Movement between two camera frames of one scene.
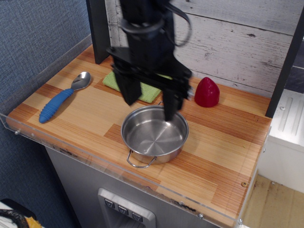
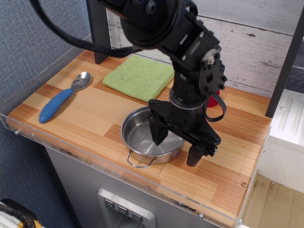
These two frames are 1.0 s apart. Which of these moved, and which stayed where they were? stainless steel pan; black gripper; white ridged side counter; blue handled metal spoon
Moved: black gripper
Stayed: white ridged side counter; blue handled metal spoon; stainless steel pan
